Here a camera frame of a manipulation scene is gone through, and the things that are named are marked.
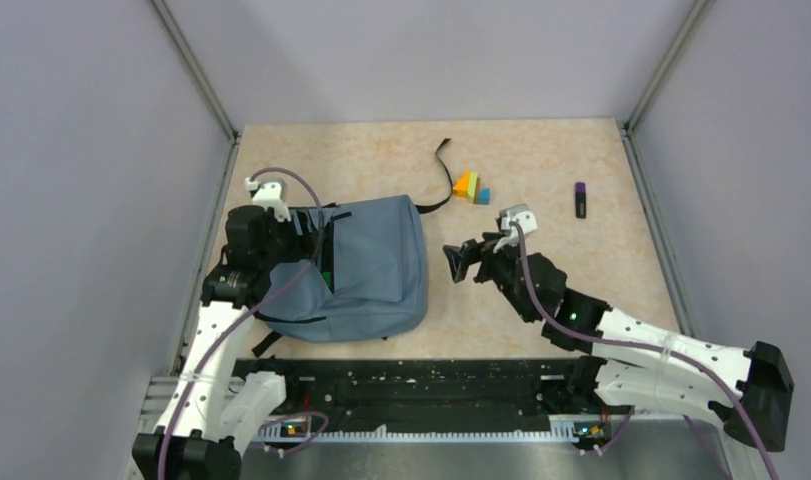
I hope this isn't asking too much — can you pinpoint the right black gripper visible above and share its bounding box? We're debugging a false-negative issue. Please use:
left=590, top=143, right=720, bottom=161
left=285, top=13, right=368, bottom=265
left=445, top=231, right=538, bottom=322

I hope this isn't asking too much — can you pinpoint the blue student backpack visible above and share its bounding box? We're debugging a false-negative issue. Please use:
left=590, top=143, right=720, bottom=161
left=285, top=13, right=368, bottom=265
left=249, top=137, right=453, bottom=359

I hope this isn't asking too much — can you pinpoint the purple highlighter marker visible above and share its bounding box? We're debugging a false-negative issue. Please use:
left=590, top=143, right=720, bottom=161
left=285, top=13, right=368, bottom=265
left=574, top=182, right=587, bottom=219

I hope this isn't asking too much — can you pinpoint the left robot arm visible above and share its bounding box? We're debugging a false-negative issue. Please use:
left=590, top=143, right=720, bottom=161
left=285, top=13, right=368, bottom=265
left=132, top=205, right=327, bottom=479

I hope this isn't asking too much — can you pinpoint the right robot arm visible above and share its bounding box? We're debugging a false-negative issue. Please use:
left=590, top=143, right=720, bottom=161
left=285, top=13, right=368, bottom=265
left=442, top=233, right=794, bottom=453

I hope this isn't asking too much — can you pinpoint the coloured sticky note stack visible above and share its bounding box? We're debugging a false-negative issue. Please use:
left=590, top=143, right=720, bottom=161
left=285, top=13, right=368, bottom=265
left=452, top=171, right=491, bottom=205

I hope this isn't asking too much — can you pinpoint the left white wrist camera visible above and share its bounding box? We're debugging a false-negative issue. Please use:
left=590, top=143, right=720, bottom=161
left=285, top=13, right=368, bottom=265
left=244, top=177, right=292, bottom=223

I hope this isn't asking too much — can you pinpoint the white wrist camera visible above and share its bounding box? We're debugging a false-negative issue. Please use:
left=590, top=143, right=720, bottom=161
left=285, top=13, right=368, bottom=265
left=493, top=204, right=538, bottom=253
left=244, top=177, right=292, bottom=223

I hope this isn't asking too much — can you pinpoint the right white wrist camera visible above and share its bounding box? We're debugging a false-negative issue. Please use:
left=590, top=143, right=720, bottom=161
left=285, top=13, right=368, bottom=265
left=493, top=204, right=538, bottom=253

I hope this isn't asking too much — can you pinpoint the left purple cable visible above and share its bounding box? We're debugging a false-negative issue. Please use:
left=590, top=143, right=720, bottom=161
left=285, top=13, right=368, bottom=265
left=156, top=166, right=330, bottom=480

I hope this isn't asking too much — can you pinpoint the purple cable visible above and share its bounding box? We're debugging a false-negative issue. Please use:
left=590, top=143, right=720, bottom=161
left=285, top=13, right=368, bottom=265
left=156, top=166, right=330, bottom=480
left=507, top=221, right=781, bottom=480

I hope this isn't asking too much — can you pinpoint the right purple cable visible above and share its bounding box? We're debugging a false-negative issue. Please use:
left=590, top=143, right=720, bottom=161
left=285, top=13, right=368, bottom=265
left=507, top=221, right=781, bottom=480

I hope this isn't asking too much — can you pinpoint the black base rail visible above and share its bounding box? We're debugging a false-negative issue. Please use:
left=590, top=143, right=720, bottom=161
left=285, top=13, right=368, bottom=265
left=232, top=358, right=629, bottom=434

